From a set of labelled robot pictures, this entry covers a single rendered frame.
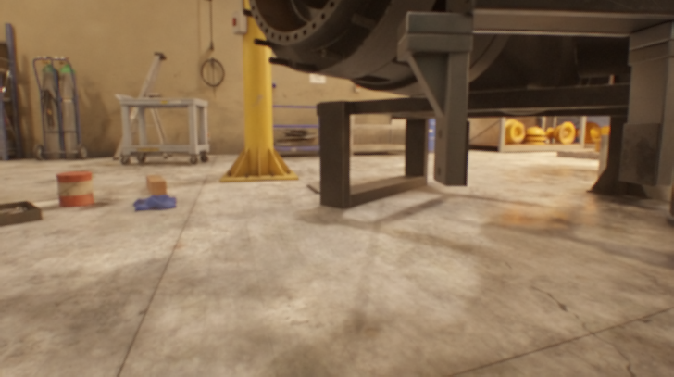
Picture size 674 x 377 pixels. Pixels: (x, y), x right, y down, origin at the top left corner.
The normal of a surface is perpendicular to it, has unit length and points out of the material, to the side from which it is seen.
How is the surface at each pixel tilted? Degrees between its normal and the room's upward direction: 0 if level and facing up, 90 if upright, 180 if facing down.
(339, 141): 90
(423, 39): 90
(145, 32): 90
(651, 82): 90
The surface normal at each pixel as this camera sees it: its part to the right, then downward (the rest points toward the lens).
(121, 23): 0.31, 0.11
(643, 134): -1.00, 0.00
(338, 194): -0.64, 0.08
